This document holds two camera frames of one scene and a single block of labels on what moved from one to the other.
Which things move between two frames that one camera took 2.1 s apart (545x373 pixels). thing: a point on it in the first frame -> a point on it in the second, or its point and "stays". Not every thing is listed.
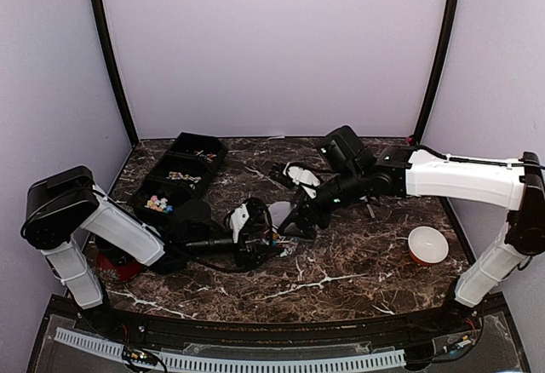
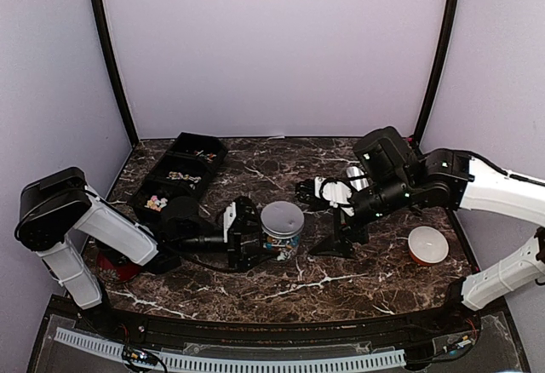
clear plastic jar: (285, 246) stays
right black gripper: (304, 205) -> (339, 244)
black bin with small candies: (181, 172) stays
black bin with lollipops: (197, 146) stays
